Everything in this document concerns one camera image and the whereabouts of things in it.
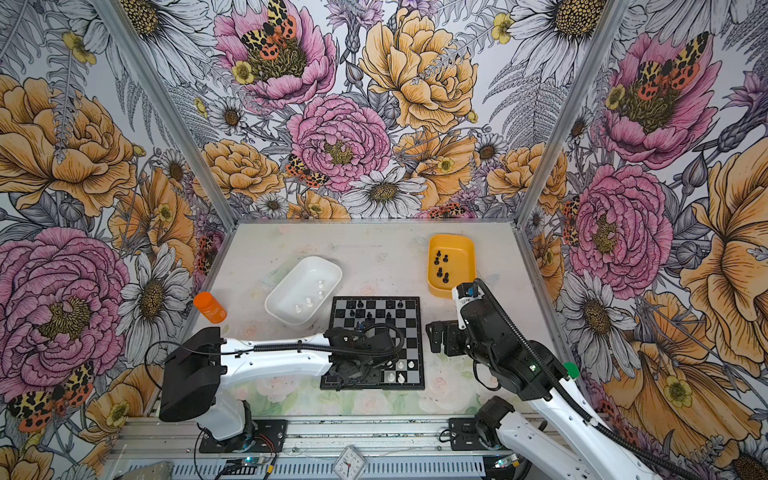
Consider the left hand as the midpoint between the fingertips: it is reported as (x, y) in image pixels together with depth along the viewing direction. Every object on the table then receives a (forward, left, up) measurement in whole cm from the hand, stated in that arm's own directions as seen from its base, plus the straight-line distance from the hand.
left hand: (364, 381), depth 79 cm
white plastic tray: (+31, +22, -5) cm, 39 cm away
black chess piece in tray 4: (+36, -24, -3) cm, 44 cm away
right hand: (+5, -20, +15) cm, 25 cm away
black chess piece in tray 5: (+34, -26, -3) cm, 43 cm away
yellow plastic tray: (+43, -29, -5) cm, 52 cm away
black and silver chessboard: (+21, -11, -3) cm, 24 cm away
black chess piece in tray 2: (+43, -27, -3) cm, 51 cm away
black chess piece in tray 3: (+42, -24, -4) cm, 48 cm away
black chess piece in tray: (+46, -25, -4) cm, 52 cm away
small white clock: (-17, +3, -2) cm, 18 cm away
